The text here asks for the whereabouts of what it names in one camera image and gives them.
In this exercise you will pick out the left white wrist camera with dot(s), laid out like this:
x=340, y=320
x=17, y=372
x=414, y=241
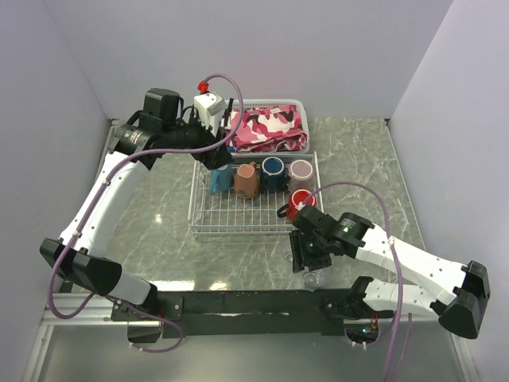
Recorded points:
x=210, y=107

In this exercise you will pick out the salmon pink mug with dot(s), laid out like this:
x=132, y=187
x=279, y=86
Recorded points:
x=246, y=180

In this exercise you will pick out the black item in basket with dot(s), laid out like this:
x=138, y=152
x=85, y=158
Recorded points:
x=227, y=115

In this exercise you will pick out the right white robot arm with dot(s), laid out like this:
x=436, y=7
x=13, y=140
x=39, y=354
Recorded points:
x=456, y=293

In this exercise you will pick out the dark blue mug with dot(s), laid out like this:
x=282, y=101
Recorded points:
x=273, y=174

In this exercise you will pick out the light blue mug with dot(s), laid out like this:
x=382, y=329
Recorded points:
x=221, y=179

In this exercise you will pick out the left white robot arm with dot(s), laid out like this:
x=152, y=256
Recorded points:
x=164, y=111

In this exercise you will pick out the white plastic basket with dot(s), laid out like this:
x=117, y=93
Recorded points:
x=258, y=115

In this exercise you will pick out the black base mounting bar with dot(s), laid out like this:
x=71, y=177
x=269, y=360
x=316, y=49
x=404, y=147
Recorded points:
x=243, y=312

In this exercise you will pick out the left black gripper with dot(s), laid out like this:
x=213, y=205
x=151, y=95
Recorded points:
x=215, y=157

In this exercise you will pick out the mauve purple mug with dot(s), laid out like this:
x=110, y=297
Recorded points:
x=300, y=173

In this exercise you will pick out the pink camouflage cloth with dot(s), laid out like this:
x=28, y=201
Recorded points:
x=264, y=127

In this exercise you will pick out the clear glass cup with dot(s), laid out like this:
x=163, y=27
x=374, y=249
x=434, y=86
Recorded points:
x=287, y=255
x=315, y=280

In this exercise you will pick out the white wire dish rack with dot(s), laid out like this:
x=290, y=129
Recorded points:
x=224, y=213

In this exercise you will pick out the red mug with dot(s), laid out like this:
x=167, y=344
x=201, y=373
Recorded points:
x=297, y=200

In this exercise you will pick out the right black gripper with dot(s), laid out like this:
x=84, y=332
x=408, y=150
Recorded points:
x=301, y=258

